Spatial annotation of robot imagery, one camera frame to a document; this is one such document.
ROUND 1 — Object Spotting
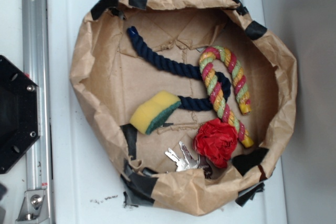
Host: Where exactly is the red crumpled paper ball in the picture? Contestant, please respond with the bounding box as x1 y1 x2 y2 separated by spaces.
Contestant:
193 119 238 168

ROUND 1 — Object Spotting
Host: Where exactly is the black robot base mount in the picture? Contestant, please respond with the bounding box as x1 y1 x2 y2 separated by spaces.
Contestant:
1 55 39 174

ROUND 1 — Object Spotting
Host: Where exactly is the brown paper bag bin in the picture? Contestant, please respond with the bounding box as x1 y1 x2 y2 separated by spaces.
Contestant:
70 0 298 216

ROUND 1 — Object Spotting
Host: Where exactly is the yellow green sponge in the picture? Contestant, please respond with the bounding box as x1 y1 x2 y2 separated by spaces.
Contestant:
130 90 182 135

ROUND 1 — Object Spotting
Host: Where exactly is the dark blue twisted rope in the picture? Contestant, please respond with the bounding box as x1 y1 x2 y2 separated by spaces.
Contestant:
127 26 232 112

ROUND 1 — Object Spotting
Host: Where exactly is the red yellow green twisted rope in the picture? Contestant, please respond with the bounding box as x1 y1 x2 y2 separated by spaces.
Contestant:
198 46 255 148

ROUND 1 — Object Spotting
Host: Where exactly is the metal corner bracket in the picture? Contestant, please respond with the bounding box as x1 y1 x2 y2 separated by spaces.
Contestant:
15 189 49 223

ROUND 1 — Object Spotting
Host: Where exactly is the silver key bunch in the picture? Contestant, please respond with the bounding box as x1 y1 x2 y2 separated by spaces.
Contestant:
165 141 213 179

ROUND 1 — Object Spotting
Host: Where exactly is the aluminium extrusion rail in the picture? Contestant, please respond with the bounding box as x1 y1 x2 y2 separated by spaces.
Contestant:
20 0 55 224

